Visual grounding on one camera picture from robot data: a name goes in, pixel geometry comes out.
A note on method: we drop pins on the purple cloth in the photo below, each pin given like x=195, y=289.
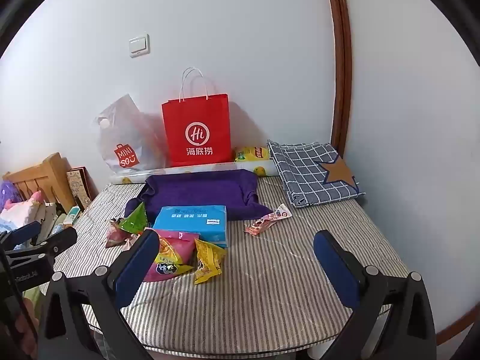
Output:
x=202, y=191

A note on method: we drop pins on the pink plush toy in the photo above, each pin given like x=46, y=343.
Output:
x=22, y=210

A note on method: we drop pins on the pink snack packet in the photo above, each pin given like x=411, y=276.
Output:
x=112, y=234

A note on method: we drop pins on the striped grey bed quilt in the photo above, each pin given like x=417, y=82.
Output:
x=262, y=288

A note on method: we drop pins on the red paper shopping bag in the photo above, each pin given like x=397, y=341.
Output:
x=195, y=120

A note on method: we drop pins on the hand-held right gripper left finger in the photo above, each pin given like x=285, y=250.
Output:
x=137, y=266

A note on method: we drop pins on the printed hardcover book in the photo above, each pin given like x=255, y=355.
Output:
x=77, y=187

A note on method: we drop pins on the rolled fruit-print white mat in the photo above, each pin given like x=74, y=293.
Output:
x=258, y=168

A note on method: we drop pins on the blue tissue pack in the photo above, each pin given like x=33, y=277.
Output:
x=191, y=221

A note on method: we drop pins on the grey checked fabric with star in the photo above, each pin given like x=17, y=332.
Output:
x=300, y=172

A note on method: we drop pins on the pink and yellow snack bag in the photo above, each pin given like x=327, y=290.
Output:
x=172, y=255

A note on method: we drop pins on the white plastic shopping bag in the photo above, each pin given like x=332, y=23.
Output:
x=127, y=135

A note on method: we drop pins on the purple plush toy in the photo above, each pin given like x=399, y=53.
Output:
x=6, y=193

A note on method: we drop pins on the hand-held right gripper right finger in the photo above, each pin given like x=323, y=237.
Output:
x=333, y=266

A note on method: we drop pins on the brown wooden door frame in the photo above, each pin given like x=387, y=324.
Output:
x=341, y=63

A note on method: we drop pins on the wooden headboard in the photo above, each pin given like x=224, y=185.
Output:
x=45, y=180

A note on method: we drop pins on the yellow snack packet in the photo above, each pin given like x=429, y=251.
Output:
x=208, y=262

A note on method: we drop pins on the teal and white box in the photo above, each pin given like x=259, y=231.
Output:
x=69, y=216

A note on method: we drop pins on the green snack packet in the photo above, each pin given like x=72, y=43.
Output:
x=135, y=219

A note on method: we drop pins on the white wall light switch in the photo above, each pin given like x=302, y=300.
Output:
x=139, y=45

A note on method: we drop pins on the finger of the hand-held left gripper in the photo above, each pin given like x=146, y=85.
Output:
x=56, y=245
x=20, y=233

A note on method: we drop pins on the yellow chips bag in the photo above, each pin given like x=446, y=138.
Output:
x=251, y=154

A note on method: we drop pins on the person's left hand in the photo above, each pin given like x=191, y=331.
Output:
x=30, y=313

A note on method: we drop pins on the long pink candy packet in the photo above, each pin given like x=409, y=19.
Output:
x=262, y=225

